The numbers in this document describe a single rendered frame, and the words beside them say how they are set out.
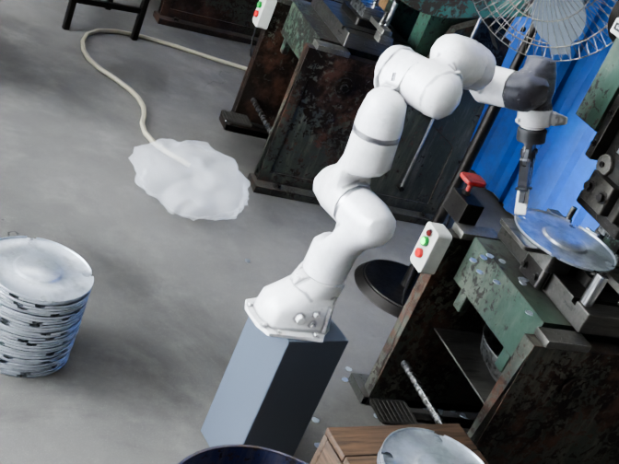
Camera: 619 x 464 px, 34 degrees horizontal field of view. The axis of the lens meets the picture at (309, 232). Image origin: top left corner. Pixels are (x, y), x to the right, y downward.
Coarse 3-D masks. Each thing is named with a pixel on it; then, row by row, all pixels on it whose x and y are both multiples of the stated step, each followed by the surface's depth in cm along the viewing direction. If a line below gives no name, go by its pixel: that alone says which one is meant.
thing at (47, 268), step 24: (0, 240) 271; (24, 240) 275; (48, 240) 278; (0, 264) 262; (24, 264) 264; (48, 264) 268; (72, 264) 274; (24, 288) 257; (48, 288) 260; (72, 288) 264
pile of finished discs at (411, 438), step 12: (396, 432) 239; (408, 432) 241; (420, 432) 243; (432, 432) 245; (384, 444) 234; (396, 444) 236; (408, 444) 237; (420, 444) 239; (432, 444) 241; (444, 444) 243; (456, 444) 244; (384, 456) 230; (396, 456) 232; (408, 456) 233; (420, 456) 234; (432, 456) 236; (444, 456) 239; (456, 456) 240; (468, 456) 242
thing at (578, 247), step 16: (528, 208) 279; (528, 224) 270; (544, 224) 275; (560, 224) 279; (544, 240) 265; (560, 240) 267; (576, 240) 271; (592, 240) 277; (560, 256) 259; (576, 256) 263; (592, 256) 268; (608, 256) 272; (608, 272) 263
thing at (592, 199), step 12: (612, 144) 265; (612, 156) 265; (600, 168) 266; (612, 168) 264; (588, 180) 267; (600, 180) 263; (612, 180) 263; (588, 192) 266; (600, 192) 262; (612, 192) 259; (600, 204) 262; (612, 204) 261; (612, 216) 262
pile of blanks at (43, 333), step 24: (0, 288) 253; (0, 312) 256; (24, 312) 256; (48, 312) 257; (72, 312) 264; (0, 336) 259; (24, 336) 260; (48, 336) 262; (72, 336) 271; (0, 360) 263; (24, 360) 263; (48, 360) 266
